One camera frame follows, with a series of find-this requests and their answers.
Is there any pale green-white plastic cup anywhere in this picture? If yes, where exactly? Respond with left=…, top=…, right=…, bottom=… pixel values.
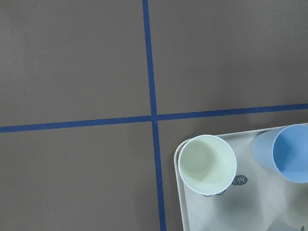
left=178, top=135, right=237, bottom=196

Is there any light blue plastic cup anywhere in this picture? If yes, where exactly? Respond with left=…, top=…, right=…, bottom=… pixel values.
left=252, top=124, right=308, bottom=183

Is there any cream plastic tray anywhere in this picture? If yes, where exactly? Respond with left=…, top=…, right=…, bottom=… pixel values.
left=176, top=130, right=308, bottom=231

